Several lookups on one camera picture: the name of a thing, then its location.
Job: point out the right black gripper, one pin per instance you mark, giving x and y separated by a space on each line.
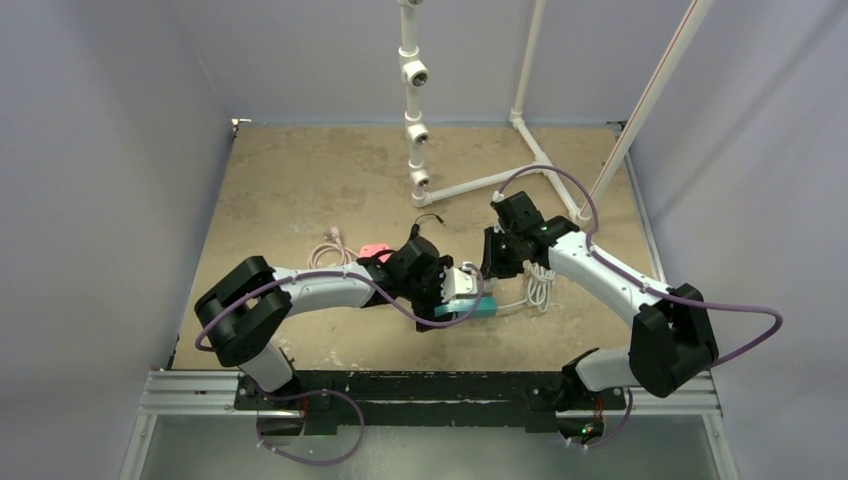
496 252

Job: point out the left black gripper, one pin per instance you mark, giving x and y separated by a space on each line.
426 311

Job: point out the pink square plug adapter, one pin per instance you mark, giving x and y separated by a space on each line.
379 251

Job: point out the teal power strip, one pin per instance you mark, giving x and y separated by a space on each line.
462 307

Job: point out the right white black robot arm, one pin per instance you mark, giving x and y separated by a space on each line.
671 340

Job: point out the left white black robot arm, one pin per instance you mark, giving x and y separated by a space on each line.
241 313

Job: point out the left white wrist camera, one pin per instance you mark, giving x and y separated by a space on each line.
459 284

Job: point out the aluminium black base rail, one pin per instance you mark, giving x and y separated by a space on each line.
531 401

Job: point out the white PVC pipe frame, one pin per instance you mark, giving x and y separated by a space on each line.
484 76

